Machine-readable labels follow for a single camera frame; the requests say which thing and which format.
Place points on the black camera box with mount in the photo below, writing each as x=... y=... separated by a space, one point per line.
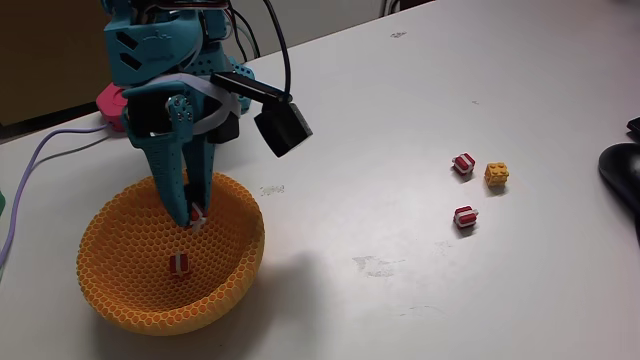
x=282 y=127

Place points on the black flat object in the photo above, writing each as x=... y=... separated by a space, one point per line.
x=635 y=125

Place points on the yellow studded cube piece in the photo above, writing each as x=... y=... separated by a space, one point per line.
x=496 y=174

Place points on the black computer mouse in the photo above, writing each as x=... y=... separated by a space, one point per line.
x=622 y=170

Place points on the yellow honeycomb basket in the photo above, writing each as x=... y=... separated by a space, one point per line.
x=130 y=280

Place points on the pink hexagonal box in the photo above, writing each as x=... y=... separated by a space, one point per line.
x=111 y=107

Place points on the red white cube piece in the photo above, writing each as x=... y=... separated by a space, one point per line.
x=465 y=217
x=464 y=164
x=198 y=217
x=179 y=264

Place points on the green object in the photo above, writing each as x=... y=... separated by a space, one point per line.
x=1 y=202

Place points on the brown wooden cabinet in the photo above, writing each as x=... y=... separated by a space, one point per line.
x=50 y=50

